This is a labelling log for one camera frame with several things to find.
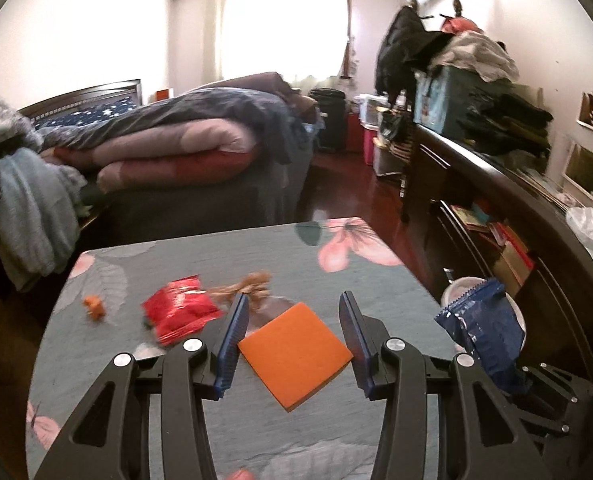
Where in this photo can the white round bin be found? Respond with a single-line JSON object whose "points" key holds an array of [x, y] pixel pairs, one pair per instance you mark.
{"points": [[454, 291]]}

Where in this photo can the folded pink red comforter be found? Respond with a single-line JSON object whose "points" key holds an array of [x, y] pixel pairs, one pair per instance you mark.
{"points": [[176, 152]]}

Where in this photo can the stack of dark folded clothes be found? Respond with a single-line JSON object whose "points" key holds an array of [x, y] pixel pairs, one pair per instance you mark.
{"points": [[511, 120]]}

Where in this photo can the light blue fleece blanket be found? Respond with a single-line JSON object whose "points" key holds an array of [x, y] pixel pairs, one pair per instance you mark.
{"points": [[31, 210]]}

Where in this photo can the teal bag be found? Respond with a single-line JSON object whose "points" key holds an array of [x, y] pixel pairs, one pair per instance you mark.
{"points": [[439, 97]]}

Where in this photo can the orange sticky note pad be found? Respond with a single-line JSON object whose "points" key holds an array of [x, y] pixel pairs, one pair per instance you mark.
{"points": [[294, 350]]}

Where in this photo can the dark blue snack packet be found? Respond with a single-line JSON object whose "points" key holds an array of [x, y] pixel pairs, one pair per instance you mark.
{"points": [[481, 325]]}

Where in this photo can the red storage box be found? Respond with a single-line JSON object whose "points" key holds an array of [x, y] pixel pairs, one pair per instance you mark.
{"points": [[369, 146]]}

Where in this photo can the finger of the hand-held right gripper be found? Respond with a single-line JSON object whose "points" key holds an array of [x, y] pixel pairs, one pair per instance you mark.
{"points": [[551, 380], [546, 417]]}

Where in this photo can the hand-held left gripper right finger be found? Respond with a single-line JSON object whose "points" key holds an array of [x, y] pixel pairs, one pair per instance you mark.
{"points": [[350, 332]]}

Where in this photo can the black hanging coat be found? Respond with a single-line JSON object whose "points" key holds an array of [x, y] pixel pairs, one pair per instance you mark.
{"points": [[401, 50]]}

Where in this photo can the pile of pale clothing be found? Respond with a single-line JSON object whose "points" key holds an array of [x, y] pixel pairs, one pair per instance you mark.
{"points": [[481, 55]]}

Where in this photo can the starry blue pillow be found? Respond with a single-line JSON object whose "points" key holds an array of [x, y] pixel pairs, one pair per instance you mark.
{"points": [[86, 112]]}

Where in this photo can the white window curtain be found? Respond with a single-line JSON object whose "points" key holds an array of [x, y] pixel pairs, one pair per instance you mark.
{"points": [[276, 25]]}

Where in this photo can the clear plastic storage box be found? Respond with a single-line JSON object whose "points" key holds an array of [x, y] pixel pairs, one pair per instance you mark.
{"points": [[374, 110]]}

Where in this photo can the red snack packet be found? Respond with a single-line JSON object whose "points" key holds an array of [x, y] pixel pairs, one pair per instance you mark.
{"points": [[181, 310]]}

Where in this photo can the black bin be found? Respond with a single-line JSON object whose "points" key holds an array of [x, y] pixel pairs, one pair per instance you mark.
{"points": [[327, 120]]}

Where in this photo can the small orange figurine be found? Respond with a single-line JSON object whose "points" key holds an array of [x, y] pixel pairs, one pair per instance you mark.
{"points": [[94, 306]]}

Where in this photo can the dark wooden headboard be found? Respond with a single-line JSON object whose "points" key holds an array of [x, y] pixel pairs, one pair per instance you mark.
{"points": [[91, 91]]}

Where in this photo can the row of books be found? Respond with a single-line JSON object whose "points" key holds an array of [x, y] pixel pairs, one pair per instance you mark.
{"points": [[506, 247]]}

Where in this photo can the folded pink and grey quilts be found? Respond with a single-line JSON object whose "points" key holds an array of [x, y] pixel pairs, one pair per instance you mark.
{"points": [[201, 107]]}

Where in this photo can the grey floral tablecloth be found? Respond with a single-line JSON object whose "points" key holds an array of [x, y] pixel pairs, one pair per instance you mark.
{"points": [[296, 255]]}

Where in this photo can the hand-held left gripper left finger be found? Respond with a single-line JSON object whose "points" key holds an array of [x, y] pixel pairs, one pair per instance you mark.
{"points": [[236, 330]]}

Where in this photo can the small orange box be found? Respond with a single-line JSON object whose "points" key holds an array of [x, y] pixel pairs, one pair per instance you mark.
{"points": [[164, 95]]}

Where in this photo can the grey fuzzy blanket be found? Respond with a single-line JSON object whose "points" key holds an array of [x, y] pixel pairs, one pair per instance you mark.
{"points": [[1, 115]]}

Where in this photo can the bed with grey skirt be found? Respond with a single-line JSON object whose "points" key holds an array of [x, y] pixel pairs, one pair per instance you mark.
{"points": [[201, 205]]}

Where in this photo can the dark wooden dresser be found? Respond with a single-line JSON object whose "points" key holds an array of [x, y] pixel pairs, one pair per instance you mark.
{"points": [[481, 185]]}

